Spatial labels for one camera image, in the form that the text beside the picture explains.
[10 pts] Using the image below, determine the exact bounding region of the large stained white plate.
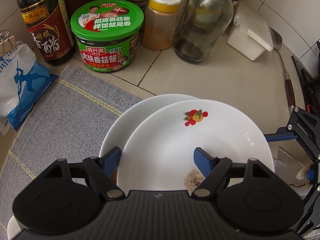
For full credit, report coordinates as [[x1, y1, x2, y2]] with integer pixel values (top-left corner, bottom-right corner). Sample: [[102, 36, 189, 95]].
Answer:
[[117, 99, 274, 193]]

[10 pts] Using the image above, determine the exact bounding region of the floral bowl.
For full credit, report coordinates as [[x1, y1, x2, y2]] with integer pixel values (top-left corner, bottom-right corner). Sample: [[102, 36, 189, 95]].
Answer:
[[7, 216, 21, 240]]

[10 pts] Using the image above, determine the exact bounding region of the right white fruit plate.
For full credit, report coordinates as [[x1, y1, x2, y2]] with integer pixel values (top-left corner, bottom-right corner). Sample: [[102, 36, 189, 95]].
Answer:
[[99, 94, 196, 157]]

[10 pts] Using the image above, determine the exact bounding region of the grey teal dish towel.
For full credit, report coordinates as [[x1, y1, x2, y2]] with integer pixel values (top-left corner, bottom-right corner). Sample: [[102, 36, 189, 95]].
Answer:
[[1, 66, 140, 239]]

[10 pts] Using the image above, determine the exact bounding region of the white plastic seasoning box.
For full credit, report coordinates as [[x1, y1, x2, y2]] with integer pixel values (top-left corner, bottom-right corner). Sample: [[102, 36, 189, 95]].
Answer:
[[227, 1, 274, 61]]

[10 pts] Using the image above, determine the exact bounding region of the blue white salt bag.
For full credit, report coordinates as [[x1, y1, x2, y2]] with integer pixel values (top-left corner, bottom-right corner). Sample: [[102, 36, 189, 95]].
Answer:
[[0, 30, 58, 131]]

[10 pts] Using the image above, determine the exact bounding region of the green lid sauce jar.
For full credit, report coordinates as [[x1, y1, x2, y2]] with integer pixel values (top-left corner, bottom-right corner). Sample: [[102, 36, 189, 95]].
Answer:
[[71, 0, 144, 73]]

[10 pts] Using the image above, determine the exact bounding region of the clear glass bottle red cap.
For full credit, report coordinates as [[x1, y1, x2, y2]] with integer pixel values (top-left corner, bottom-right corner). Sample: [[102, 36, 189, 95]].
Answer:
[[173, 0, 234, 63]]

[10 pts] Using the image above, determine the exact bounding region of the yellow lid spice jar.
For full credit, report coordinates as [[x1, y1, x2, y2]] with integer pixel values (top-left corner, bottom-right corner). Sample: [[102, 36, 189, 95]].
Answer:
[[143, 0, 181, 50]]

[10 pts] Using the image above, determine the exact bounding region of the dark vinegar bottle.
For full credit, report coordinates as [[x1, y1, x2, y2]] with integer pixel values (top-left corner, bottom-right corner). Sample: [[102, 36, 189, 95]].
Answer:
[[17, 0, 75, 66]]

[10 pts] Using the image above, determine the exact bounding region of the metal spatula wooden handle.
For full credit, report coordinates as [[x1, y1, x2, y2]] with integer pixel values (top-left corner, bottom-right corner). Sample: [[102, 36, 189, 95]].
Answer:
[[269, 27, 296, 114]]

